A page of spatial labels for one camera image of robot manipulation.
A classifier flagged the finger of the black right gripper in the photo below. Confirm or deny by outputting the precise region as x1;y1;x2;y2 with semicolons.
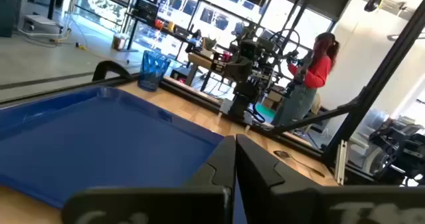
218;98;232;118
243;110;254;132

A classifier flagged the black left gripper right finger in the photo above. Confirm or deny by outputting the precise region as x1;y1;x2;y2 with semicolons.
235;133;425;224

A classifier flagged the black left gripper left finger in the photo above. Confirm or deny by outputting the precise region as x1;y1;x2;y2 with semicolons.
61;134;237;224

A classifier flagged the dark metal spoon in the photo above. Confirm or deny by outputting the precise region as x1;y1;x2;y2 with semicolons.
273;150;326;179

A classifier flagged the blue faceted plastic cup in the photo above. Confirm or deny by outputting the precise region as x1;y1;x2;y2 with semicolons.
137;49;172;92

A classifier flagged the blue plastic tray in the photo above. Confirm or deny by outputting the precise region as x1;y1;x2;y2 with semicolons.
0;86;225;209

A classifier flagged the silver aluminium extrusion piece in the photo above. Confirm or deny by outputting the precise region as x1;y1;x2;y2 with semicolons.
334;140;348;186

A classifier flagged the wooden background table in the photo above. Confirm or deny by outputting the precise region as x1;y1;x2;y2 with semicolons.
185;52;233;87

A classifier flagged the small background potted plant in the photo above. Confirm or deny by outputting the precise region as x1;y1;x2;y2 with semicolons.
201;36;218;58

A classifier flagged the person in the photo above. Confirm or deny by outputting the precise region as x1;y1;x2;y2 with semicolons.
271;31;341;127

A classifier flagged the black monitor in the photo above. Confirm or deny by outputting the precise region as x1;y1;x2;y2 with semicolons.
133;0;160;23

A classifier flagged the white box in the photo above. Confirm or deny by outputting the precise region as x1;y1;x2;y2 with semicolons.
23;14;64;32

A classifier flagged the black cabinet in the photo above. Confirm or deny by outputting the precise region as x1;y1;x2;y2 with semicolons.
0;0;23;38

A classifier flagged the black arched cable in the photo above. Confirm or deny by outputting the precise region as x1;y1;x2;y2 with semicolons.
92;60;134;82

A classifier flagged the black mounted camera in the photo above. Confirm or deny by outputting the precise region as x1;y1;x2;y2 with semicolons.
363;0;386;13

